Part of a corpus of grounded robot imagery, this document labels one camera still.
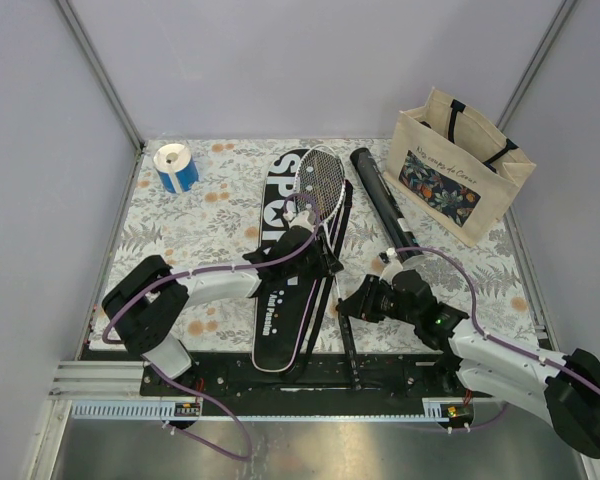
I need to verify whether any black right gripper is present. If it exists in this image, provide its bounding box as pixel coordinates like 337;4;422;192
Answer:
335;274;419;325

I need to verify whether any black racket cover bag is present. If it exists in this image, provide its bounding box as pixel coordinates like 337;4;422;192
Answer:
251;145;346;374

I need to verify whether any white badminton racket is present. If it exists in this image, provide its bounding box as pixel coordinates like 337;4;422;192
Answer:
294;145;346;225

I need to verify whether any black teal shuttlecock tube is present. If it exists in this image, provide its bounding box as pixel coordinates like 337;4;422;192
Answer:
350;147;424;269

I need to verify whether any black handled badminton racket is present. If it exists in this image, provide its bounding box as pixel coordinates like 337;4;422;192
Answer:
334;275;363;391

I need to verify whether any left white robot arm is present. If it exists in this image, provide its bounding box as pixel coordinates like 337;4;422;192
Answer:
102;226;343;395

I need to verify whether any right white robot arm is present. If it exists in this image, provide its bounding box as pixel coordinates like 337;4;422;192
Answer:
337;271;600;459

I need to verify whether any floral patterned table cloth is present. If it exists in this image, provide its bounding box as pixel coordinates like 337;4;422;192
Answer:
104;139;538;353

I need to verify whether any beige floral tote bag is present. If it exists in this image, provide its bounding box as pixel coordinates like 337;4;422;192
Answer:
384;88;536;247

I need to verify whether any blue white tape roll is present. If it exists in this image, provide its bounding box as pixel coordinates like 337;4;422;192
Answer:
153;143;199;194

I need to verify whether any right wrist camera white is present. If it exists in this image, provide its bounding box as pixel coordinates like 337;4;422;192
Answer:
378;248;404;284

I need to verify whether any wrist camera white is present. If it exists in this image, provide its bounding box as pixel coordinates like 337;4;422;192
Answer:
378;248;404;284
283;210;316;231

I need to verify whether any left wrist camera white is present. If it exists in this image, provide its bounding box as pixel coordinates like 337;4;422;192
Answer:
283;210;316;231

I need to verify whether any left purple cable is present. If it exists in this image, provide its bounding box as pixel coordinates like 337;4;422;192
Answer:
102;192;331;461

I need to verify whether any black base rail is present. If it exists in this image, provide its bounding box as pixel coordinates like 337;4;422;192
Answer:
139;349;496;419

